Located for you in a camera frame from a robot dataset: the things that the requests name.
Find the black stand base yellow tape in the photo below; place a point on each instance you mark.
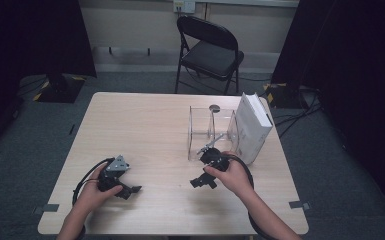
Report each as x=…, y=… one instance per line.
x=60, y=90
x=283, y=96

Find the clear acrylic book rack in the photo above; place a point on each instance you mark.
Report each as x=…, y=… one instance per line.
x=198, y=133

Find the black folding chair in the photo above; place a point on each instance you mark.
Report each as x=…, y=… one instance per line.
x=210, y=58

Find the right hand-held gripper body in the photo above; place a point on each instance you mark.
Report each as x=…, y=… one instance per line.
x=215, y=158

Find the person's left hand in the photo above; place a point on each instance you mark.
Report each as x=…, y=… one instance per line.
x=91, y=198

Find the black curtain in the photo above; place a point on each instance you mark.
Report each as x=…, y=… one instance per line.
x=363, y=66
x=13, y=50

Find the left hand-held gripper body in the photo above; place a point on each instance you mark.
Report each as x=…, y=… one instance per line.
x=113, y=173

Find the white book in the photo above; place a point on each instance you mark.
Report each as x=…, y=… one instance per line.
x=251, y=133

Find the white wall outlet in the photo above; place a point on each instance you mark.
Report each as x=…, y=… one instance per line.
x=184, y=6

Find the person's right hand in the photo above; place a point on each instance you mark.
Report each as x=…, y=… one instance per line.
x=235, y=180

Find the round grey table grommet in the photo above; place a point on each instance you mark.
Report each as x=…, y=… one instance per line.
x=214, y=108

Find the grey tape strip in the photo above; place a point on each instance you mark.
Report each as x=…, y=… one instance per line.
x=299, y=205
x=46, y=209

